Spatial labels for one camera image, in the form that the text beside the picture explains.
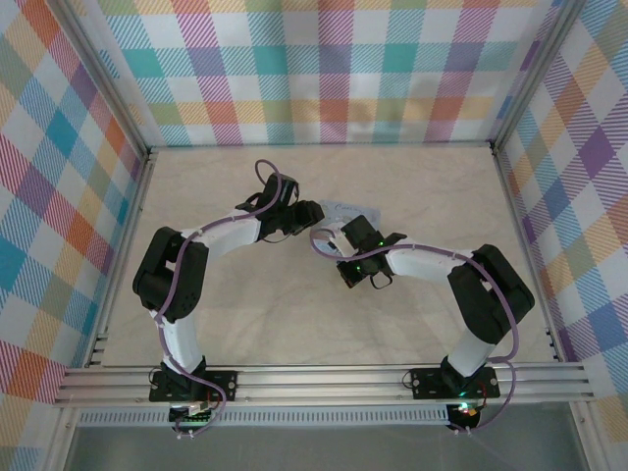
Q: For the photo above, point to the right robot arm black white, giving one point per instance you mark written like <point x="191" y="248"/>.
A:
<point x="495" y="294"/>

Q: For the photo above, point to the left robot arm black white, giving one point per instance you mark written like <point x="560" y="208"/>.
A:
<point x="162" y="275"/>

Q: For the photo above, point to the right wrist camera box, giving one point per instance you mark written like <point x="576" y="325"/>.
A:
<point x="343" y="245"/>

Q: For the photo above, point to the thin aluminium cross rail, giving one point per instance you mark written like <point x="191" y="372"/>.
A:
<point x="319" y="145"/>

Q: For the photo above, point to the long aluminium base rail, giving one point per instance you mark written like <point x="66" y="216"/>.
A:
<point x="319" y="385"/>

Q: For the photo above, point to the aluminium side rail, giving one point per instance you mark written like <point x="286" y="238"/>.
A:
<point x="527" y="255"/>
<point x="122" y="265"/>

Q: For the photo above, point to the aluminium corner post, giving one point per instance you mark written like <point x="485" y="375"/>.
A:
<point x="535" y="78"/>
<point x="103" y="78"/>

